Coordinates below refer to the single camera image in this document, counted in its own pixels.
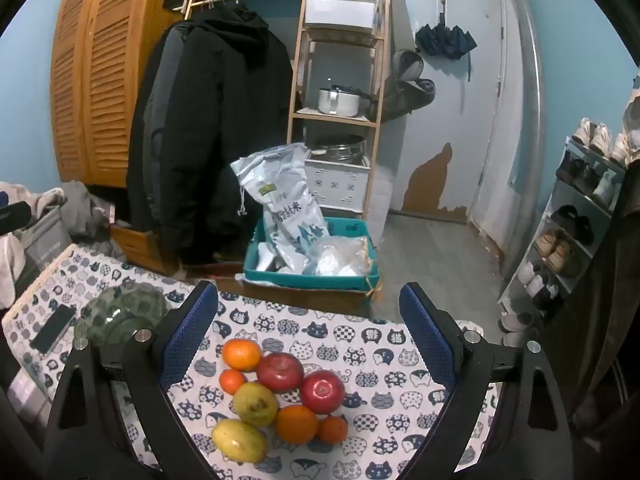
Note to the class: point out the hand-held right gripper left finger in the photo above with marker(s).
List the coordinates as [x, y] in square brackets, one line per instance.
[190, 332]

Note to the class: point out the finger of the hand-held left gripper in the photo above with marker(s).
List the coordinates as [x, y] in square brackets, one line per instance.
[15, 216]

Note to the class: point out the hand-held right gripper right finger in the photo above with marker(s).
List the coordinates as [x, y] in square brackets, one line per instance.
[427, 340]

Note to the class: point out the large orange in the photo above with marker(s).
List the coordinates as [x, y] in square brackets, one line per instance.
[297, 424]
[241, 354]

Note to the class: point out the small tangerine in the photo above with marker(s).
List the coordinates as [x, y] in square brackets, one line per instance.
[232, 381]
[333, 429]

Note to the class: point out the green glass bowl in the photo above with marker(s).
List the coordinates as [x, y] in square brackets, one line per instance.
[125, 312]

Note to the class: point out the spotted yellow-green pear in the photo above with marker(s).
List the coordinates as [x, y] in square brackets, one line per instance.
[256, 404]

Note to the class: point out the red apple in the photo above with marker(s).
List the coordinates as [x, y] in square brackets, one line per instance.
[280, 371]
[322, 391]

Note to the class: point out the yellow pear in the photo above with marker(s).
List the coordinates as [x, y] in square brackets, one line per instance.
[239, 441]

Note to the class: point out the grey fabric storage bag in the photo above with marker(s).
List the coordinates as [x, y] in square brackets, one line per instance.
[47, 240]

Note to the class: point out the grey garment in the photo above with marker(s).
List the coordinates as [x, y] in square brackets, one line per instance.
[87, 210]

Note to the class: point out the wooden drawer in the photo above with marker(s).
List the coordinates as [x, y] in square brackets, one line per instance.
[140, 247]

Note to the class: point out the clear plastic bag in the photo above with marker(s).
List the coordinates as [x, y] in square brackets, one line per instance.
[340, 260]

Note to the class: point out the black smartphone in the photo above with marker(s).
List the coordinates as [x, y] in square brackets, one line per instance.
[52, 328]

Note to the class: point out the teal plastic basket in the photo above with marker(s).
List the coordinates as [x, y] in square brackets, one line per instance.
[310, 282]

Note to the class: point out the wooden louvered wardrobe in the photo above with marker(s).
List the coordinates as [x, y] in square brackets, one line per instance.
[100, 85]

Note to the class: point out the shoe rack with shoes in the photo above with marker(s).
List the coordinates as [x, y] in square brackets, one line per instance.
[562, 255]

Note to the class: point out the white rice bag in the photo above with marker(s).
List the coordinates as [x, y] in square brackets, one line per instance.
[285, 195]

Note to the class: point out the cat print tablecloth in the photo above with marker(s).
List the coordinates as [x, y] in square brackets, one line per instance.
[310, 460]

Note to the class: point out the white patterned drawer box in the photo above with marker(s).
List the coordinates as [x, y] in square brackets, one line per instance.
[337, 185]

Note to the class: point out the white shoe rack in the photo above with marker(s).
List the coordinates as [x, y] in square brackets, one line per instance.
[575, 195]

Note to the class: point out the black hooded coat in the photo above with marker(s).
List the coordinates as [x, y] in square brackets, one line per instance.
[225, 125]

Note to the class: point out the grey jacket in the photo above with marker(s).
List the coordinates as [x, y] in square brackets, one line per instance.
[167, 70]

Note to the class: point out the steel steamer pot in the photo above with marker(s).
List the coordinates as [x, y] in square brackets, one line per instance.
[337, 147]

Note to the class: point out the grey door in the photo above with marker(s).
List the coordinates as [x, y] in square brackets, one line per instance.
[465, 125]

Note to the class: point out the grey hanging bag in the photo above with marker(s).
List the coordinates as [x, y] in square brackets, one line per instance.
[407, 95]

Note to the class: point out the grey metal pipe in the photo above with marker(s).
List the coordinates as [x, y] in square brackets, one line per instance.
[530, 110]

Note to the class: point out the wooden shelf rack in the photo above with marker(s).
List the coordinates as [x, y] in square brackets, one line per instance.
[296, 85]

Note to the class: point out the dark blue folded umbrella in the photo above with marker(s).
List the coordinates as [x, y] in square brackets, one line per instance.
[445, 40]

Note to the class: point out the wide white storage bin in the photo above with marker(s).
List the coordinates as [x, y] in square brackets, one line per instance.
[340, 11]

